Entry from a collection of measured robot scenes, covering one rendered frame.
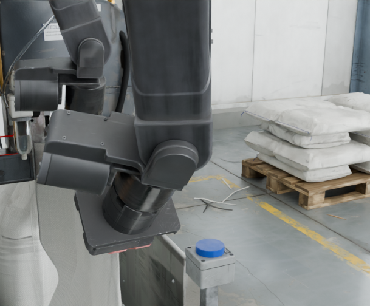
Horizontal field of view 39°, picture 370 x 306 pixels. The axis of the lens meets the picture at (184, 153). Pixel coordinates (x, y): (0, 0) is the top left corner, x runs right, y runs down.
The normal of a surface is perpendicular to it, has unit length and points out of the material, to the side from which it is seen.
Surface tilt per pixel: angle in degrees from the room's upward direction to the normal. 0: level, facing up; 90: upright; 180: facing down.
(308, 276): 0
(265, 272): 0
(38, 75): 104
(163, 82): 113
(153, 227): 45
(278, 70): 90
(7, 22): 90
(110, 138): 39
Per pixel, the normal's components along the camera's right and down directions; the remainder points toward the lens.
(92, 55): 0.29, 0.47
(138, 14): -0.05, 0.78
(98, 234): 0.33, -0.51
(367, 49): -0.91, 0.11
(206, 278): 0.42, 0.25
